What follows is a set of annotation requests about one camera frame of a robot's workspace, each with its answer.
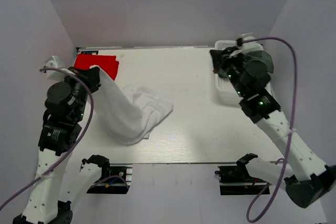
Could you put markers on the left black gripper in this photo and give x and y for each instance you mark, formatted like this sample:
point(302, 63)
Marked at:
point(92, 75)

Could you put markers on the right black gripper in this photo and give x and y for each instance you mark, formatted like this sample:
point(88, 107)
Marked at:
point(220, 58)

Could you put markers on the white t shirt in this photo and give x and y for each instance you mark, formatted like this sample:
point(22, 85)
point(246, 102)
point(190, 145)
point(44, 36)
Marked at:
point(131, 113)

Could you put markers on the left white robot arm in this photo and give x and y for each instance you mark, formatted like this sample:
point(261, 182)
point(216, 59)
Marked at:
point(61, 132)

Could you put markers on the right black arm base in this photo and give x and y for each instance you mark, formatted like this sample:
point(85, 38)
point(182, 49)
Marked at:
point(233, 182)

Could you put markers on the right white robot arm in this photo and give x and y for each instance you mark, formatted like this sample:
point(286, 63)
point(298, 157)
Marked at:
point(307, 177)

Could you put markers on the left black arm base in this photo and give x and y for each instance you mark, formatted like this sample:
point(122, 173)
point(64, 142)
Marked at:
point(113, 180)

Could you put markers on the grey t shirt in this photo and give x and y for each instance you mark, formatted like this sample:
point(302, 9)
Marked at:
point(260, 63)

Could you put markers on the white plastic basket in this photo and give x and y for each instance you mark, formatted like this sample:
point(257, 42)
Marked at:
point(226, 92)

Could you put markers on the blue label sticker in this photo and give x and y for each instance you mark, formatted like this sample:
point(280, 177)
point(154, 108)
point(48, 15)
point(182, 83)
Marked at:
point(89, 52)

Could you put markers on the folded red t shirt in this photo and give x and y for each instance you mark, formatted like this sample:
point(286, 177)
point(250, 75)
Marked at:
point(108, 64)

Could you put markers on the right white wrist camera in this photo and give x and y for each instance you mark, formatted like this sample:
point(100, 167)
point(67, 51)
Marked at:
point(243, 46)

